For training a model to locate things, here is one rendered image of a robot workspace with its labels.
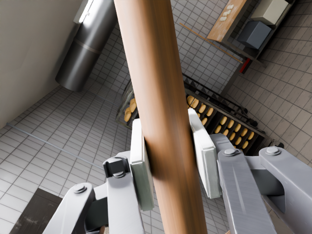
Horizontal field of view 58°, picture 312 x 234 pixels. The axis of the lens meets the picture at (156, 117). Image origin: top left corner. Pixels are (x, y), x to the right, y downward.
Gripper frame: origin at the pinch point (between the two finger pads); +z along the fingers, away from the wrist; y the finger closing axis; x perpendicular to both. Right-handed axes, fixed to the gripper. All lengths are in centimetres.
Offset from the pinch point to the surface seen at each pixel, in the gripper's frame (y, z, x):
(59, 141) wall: -96, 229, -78
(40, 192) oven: -89, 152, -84
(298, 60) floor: 192, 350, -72
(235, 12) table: 136, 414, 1
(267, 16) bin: 189, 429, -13
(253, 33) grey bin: 165, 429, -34
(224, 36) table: 117, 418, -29
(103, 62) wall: -81, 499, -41
